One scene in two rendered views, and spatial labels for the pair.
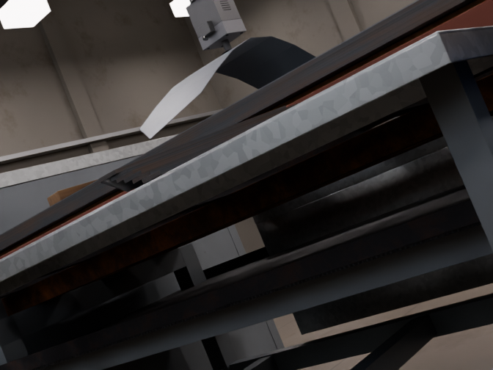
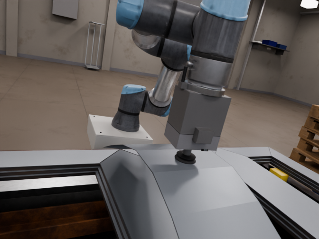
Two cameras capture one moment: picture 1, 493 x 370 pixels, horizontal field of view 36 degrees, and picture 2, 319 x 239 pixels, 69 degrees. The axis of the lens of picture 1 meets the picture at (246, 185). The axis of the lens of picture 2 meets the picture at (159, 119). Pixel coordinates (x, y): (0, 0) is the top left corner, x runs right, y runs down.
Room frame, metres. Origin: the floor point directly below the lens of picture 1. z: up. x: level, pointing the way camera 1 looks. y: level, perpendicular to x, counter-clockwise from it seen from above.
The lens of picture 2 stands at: (1.52, 0.34, 1.21)
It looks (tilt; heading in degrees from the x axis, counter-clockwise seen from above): 17 degrees down; 293
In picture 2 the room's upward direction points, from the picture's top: 12 degrees clockwise
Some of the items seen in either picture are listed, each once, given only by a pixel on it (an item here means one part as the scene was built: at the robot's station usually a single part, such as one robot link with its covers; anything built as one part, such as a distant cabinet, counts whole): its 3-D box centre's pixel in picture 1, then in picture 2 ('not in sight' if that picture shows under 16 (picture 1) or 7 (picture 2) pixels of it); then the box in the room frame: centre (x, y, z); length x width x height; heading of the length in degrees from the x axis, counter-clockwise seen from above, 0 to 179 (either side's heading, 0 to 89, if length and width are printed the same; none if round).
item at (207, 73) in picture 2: not in sight; (206, 72); (1.62, -0.07, 1.19); 0.08 x 0.08 x 0.05
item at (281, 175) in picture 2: not in sight; (277, 175); (1.37, -0.72, 0.79); 0.06 x 0.05 x 0.04; 142
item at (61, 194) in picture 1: (77, 197); not in sight; (1.77, 0.38, 0.87); 0.12 x 0.06 x 0.05; 133
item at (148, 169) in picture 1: (183, 163); not in sight; (1.03, 0.07, 0.77); 0.45 x 0.20 x 0.04; 52
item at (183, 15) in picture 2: not in sight; (197, 27); (1.68, -0.16, 1.26); 0.11 x 0.11 x 0.08; 29
